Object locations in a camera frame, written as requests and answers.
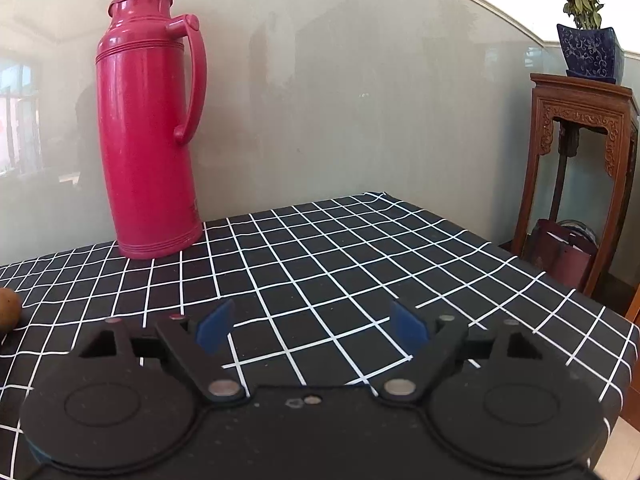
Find green potted plant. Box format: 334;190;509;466
563;0;604;30

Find black white grid tablecloth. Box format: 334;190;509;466
1;192;639;479

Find brown kiwi fruit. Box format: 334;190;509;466
0;287;22;334

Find carved wooden plant stand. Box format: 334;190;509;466
511;73;639;296

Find pink thermos flask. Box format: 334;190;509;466
96;0;207;260

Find blue ceramic flower pot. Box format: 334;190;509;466
556;24;625;84

